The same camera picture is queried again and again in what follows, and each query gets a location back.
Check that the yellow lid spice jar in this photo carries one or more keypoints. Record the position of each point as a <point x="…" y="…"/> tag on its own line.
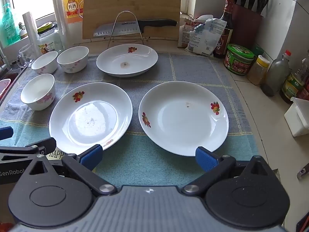
<point x="258" y="70"/>

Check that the glass jar green lid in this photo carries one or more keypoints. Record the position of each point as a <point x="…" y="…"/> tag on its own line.
<point x="49" y="40"/>

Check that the grey green checked dish mat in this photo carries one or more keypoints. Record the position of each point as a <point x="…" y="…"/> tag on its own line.
<point x="144" y="164"/>

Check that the orange cooking wine bottle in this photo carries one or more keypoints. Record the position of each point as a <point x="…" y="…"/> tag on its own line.
<point x="72" y="7"/>

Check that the white plate with faint scratches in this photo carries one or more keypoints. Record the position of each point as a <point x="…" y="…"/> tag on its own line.
<point x="91" y="116"/>

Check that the white orange food bag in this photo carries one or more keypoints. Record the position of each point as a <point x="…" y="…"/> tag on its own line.
<point x="184" y="33"/>

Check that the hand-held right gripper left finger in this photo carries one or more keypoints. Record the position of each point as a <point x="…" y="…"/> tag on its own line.
<point x="91" y="155"/>

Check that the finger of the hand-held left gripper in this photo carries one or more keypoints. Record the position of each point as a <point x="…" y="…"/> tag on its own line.
<point x="6" y="133"/>
<point x="45" y="143"/>

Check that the green lid sauce jar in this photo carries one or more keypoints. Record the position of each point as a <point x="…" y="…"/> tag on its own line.
<point x="237" y="60"/>

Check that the white plate two fruit prints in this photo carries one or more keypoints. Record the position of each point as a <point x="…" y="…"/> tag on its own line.
<point x="178" y="120"/>

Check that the steel sink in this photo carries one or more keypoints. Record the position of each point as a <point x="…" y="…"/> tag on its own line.
<point x="13" y="73"/>

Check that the small cling film roll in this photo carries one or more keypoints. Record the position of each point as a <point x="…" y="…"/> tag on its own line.
<point x="31" y="31"/>

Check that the white plate with brown stain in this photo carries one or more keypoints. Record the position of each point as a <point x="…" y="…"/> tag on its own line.
<point x="135" y="60"/>

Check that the large cling film roll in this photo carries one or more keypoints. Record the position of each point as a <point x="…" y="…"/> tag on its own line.
<point x="60" y="17"/>

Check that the red basin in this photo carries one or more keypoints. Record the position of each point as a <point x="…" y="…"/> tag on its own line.
<point x="4" y="87"/>

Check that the dark soy sauce bottle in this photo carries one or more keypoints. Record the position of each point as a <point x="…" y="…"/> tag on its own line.
<point x="224" y="38"/>

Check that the oil bottle yellow green label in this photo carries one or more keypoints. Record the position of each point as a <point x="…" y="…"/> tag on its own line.
<point x="292" y="87"/>

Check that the bamboo cutting board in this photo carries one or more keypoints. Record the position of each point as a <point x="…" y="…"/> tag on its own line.
<point x="132" y="0"/>

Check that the green dish soap bottle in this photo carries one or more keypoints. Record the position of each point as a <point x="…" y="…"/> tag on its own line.
<point x="9" y="26"/>

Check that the clear bottle red cap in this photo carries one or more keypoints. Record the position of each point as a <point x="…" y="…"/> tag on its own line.
<point x="275" y="75"/>

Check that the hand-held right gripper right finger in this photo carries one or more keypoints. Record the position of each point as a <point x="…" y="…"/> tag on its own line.
<point x="205" y="160"/>

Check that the black kitchen scissors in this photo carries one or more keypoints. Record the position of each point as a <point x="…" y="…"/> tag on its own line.
<point x="263" y="0"/>

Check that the white bowl pink flowers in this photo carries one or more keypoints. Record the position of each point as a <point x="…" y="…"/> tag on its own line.
<point x="37" y="91"/>
<point x="44" y="61"/>
<point x="72" y="58"/>

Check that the dark red knife block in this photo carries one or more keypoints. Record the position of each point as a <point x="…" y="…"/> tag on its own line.
<point x="246" y="29"/>

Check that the white plastic box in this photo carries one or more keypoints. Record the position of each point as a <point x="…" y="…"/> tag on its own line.
<point x="297" y="118"/>

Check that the clear glass mug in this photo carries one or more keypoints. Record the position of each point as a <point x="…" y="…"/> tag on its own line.
<point x="25" y="53"/>

